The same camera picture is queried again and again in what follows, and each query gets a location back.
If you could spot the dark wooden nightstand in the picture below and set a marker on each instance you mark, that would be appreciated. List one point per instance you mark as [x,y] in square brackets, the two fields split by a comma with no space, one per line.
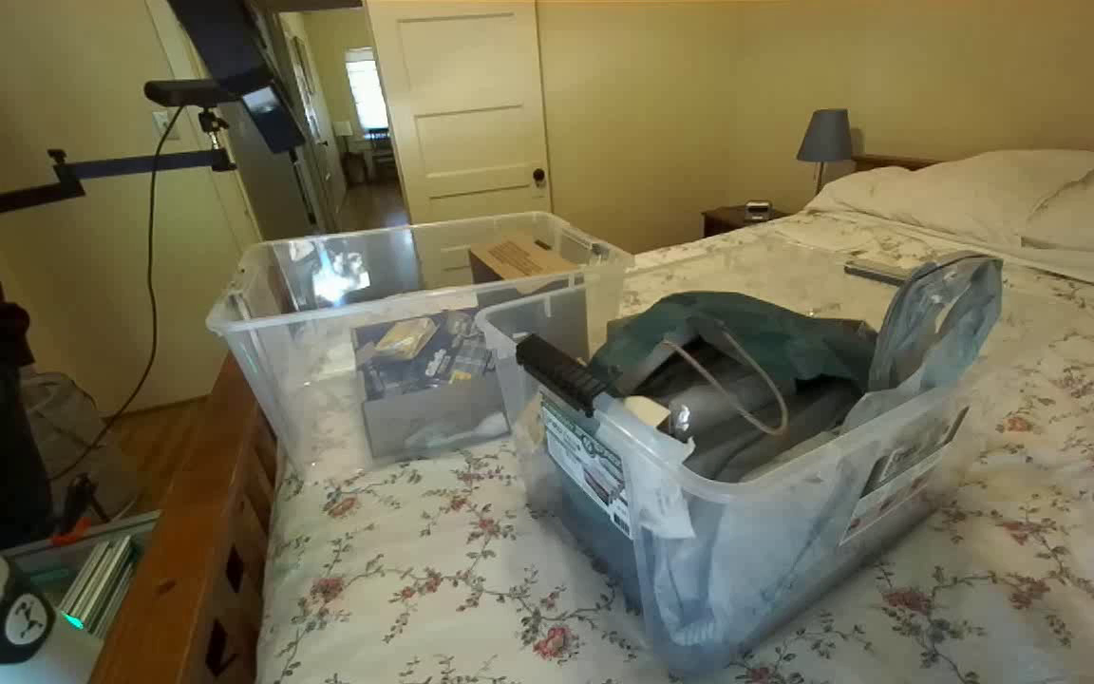
[729,219]

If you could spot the silver box with green light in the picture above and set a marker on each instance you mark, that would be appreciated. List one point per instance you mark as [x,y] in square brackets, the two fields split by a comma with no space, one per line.
[95,582]

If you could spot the floral bed cover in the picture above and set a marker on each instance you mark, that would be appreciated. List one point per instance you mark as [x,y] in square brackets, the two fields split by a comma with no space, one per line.
[1026,532]

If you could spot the large white pillow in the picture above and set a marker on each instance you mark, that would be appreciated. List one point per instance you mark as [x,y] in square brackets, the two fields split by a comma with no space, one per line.
[950,191]

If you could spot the small white object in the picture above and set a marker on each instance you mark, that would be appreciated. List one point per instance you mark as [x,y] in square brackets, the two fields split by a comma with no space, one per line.
[655,415]

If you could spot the grey table lamp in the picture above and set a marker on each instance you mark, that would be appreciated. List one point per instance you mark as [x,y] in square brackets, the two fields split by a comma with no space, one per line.
[824,139]

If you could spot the silver round plastic bag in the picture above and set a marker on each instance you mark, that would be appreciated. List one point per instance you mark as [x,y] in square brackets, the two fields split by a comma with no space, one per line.
[939,315]

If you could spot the clear tote with cardboard box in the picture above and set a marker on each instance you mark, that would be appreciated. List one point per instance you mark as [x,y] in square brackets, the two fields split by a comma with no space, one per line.
[304,343]

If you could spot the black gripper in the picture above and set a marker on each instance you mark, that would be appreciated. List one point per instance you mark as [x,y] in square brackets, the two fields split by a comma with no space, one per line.
[225,40]

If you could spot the dark green cloth bag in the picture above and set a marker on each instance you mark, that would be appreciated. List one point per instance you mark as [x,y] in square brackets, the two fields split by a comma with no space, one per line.
[749,333]

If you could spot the black rectangular bar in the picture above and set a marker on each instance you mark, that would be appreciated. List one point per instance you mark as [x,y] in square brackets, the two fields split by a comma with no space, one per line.
[556,368]

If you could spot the black stereo camera bar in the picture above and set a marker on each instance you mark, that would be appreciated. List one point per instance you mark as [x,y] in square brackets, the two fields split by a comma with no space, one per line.
[191,92]

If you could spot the wooden bed footboard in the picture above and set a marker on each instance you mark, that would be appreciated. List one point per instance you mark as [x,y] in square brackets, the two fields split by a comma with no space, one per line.
[186,543]

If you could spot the dark printed package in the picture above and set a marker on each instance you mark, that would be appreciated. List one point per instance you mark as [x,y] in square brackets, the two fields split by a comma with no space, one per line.
[427,347]

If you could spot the clear tote with dark bag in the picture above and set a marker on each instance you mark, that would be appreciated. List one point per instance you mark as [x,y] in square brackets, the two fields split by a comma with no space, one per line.
[749,532]

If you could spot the brown cardboard box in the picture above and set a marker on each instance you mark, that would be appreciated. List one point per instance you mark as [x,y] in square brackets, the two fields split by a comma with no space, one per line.
[516,259]

